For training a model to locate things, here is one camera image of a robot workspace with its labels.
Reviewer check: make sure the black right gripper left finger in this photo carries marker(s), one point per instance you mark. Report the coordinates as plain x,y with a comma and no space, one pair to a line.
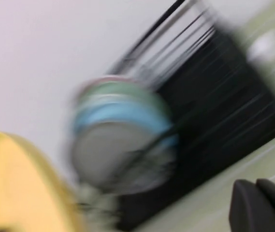
246,210

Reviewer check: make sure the yellow plate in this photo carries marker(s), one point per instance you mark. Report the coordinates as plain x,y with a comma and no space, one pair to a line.
18,181

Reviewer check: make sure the grey plate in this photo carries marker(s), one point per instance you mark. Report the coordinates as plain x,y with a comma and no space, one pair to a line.
118,149

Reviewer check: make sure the blue plate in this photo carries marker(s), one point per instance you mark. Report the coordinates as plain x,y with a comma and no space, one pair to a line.
127,113

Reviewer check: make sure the green plate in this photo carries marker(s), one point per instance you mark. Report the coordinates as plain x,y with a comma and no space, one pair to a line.
127,91

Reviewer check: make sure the pale mint plate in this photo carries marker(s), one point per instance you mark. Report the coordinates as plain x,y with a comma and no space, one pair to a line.
98,100

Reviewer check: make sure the pink plate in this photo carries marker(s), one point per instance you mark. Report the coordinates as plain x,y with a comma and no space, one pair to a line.
108,77

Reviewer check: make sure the small white block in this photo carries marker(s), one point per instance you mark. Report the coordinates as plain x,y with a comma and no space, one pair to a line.
265,44

